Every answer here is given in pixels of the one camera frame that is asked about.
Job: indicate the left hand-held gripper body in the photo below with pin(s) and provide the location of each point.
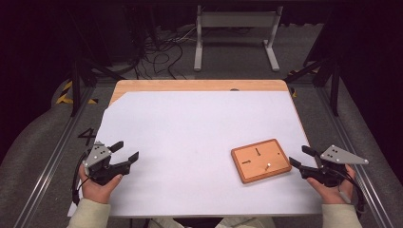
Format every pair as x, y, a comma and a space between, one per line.
96, 156

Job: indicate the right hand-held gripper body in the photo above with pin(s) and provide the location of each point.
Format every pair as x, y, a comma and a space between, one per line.
343, 155

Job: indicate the wooden photo frame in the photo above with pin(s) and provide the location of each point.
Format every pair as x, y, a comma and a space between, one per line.
272, 148

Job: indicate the person's left hand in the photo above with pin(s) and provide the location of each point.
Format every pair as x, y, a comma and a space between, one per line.
96, 193

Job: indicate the person's right hand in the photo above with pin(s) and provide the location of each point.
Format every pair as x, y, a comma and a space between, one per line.
335, 194

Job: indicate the white paper sheet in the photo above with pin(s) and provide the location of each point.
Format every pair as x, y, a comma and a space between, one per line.
190, 133

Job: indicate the black metal stand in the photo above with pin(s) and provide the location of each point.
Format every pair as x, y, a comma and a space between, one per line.
75, 88
334, 91

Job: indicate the grey metal stand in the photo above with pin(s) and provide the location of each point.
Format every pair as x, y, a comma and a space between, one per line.
237, 19

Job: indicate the aluminium floor rail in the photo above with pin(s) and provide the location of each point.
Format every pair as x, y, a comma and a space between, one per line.
47, 171
343, 126

